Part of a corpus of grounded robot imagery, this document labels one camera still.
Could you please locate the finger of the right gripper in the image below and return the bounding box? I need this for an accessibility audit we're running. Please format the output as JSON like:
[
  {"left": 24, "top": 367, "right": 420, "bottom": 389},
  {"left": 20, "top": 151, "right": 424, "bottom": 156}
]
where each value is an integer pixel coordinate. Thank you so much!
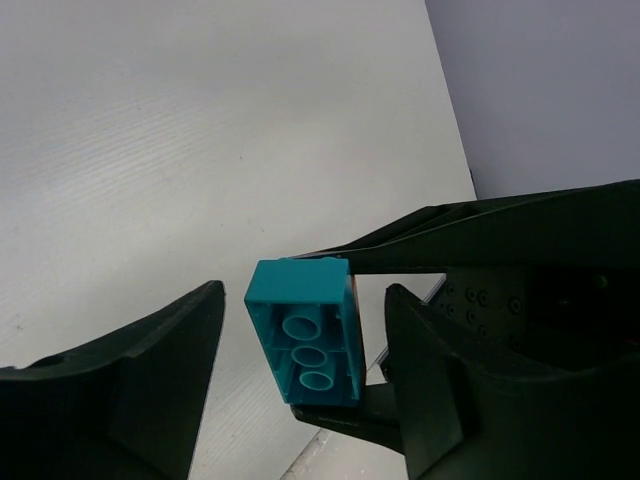
[{"left": 290, "top": 382, "right": 404, "bottom": 455}]

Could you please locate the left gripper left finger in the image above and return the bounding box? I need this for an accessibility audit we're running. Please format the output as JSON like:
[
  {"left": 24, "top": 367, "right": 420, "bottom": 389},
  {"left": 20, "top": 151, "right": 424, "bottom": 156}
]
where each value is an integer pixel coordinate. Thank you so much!
[{"left": 1, "top": 281, "right": 225, "bottom": 479}]

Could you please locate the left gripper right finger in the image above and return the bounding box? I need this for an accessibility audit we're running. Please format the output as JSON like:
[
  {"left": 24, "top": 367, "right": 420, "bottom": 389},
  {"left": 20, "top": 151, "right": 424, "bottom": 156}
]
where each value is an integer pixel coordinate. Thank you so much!
[{"left": 385, "top": 284, "right": 639, "bottom": 479}]

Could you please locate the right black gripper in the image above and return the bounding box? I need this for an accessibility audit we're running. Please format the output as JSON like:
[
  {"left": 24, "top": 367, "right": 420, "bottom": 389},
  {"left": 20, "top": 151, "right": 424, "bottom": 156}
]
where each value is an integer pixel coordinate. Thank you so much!
[{"left": 309, "top": 180, "right": 639, "bottom": 370}]

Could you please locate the teal lego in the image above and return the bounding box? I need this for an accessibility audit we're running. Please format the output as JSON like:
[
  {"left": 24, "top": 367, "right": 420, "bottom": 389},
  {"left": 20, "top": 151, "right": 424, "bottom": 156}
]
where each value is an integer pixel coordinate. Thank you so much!
[{"left": 244, "top": 257, "right": 365, "bottom": 407}]

